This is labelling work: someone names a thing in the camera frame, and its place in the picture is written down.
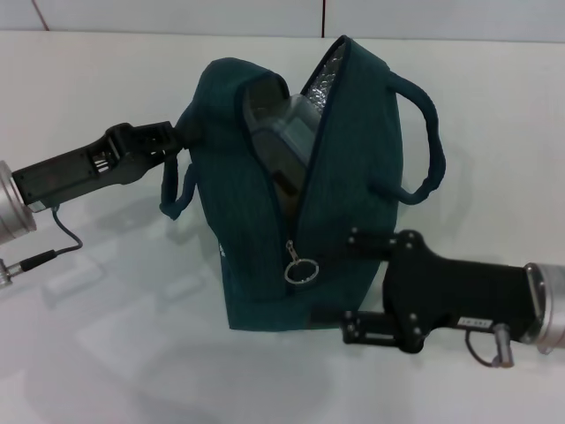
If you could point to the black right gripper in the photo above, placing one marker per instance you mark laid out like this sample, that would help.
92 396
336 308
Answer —
446 291

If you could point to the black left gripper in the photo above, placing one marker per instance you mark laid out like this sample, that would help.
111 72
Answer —
70 172

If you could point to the clear blue-rimmed food container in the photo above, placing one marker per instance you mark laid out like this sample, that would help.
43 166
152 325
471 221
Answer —
282 128

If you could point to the dark teal lunch bag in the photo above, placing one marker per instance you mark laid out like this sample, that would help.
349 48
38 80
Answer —
353 185

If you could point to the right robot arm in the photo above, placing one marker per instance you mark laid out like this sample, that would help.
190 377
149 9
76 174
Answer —
549 305

